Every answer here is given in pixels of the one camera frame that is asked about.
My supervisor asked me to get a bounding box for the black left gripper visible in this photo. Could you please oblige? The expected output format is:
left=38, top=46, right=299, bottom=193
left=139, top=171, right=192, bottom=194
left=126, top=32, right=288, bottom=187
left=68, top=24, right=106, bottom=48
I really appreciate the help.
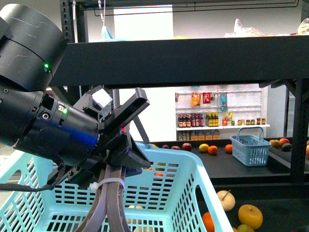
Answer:
left=68, top=87, right=151, bottom=189

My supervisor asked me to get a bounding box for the grey basket handle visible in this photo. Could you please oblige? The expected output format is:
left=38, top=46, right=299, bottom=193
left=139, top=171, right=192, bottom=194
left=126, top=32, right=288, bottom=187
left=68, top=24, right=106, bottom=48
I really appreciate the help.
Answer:
left=74, top=116, right=152, bottom=232

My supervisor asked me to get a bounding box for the light blue shopping basket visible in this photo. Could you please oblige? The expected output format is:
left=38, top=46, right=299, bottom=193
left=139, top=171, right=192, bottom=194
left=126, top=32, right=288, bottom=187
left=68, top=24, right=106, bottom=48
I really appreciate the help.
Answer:
left=0, top=143, right=232, bottom=232

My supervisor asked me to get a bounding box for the far black shelf tray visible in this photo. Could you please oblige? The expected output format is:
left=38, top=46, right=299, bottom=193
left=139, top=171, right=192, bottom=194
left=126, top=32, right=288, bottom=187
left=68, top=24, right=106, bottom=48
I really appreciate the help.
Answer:
left=149, top=138, right=309, bottom=187

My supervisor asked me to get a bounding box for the black fruit shelf tray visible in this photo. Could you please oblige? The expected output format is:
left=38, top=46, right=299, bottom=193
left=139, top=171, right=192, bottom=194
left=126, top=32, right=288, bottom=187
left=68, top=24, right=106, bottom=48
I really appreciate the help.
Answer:
left=214, top=183, right=309, bottom=232

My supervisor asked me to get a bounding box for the black upper shelf board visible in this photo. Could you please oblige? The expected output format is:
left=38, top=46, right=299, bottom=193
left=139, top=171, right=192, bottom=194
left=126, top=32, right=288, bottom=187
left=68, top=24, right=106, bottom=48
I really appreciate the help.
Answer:
left=50, top=36, right=309, bottom=88

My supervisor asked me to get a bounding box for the small orange tangerine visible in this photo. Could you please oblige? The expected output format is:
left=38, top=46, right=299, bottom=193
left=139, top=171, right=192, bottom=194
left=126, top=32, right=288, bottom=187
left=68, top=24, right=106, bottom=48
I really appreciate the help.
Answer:
left=202, top=212, right=215, bottom=232

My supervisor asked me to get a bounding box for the white pear back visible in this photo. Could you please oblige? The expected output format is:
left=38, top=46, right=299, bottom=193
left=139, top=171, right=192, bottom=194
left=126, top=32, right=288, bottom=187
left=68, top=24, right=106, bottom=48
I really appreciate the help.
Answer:
left=217, top=190, right=236, bottom=212

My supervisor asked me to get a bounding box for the small blue shopping basket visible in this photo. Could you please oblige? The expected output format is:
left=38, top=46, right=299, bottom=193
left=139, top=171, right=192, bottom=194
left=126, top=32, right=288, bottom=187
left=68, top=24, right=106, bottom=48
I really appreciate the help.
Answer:
left=230, top=126, right=271, bottom=167

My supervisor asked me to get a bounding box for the golden apple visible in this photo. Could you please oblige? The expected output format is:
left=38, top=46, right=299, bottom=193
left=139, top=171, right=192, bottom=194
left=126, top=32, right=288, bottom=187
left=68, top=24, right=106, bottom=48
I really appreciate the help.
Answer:
left=238, top=204, right=263, bottom=230

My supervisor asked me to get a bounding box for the orange yellow apple centre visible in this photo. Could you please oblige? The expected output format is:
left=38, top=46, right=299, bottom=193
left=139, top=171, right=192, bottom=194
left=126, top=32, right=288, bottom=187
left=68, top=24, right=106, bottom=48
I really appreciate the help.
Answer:
left=237, top=224, right=254, bottom=232

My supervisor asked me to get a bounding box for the white wall shelf with bottles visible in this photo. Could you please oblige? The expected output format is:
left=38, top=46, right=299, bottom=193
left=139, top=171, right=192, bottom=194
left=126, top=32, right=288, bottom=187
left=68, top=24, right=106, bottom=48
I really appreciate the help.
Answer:
left=175, top=84, right=270, bottom=141

